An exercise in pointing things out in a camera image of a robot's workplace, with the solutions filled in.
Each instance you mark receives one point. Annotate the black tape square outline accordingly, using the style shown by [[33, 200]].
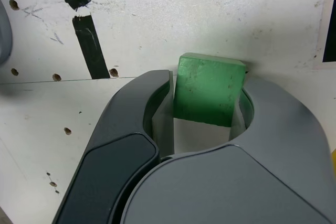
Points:
[[330, 30]]

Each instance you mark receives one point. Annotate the black tape strip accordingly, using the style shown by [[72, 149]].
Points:
[[90, 51]]

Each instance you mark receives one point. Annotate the green cube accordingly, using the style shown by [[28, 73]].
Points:
[[204, 90]]

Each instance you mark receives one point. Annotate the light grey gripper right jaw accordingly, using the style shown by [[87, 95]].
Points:
[[249, 182]]

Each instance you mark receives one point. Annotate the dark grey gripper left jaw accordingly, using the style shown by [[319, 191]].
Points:
[[115, 161]]

